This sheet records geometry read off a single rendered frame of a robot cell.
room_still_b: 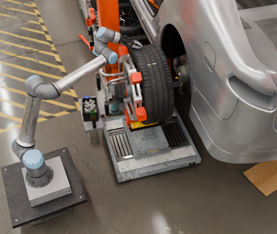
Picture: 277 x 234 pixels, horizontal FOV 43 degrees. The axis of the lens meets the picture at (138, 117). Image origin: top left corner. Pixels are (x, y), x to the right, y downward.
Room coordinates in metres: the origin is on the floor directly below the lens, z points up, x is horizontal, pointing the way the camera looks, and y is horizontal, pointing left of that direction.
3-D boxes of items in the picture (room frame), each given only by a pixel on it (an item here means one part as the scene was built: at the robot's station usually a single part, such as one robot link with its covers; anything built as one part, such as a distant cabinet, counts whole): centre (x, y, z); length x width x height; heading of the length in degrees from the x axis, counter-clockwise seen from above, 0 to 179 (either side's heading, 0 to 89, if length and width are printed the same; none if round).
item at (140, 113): (1.92, -0.02, 0.85); 0.09 x 0.08 x 0.07; 16
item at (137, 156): (2.32, -0.07, 0.13); 0.50 x 0.36 x 0.10; 16
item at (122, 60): (2.22, 0.07, 0.85); 0.54 x 0.07 x 0.54; 16
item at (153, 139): (2.27, -0.09, 0.32); 0.40 x 0.30 x 0.28; 16
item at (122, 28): (3.95, 0.15, 0.39); 0.66 x 0.66 x 0.24
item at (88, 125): (2.33, 0.45, 0.44); 0.43 x 0.17 x 0.03; 16
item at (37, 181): (1.65, 0.81, 0.45); 0.19 x 0.19 x 0.10
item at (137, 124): (2.14, -0.05, 0.51); 0.29 x 0.06 x 0.06; 106
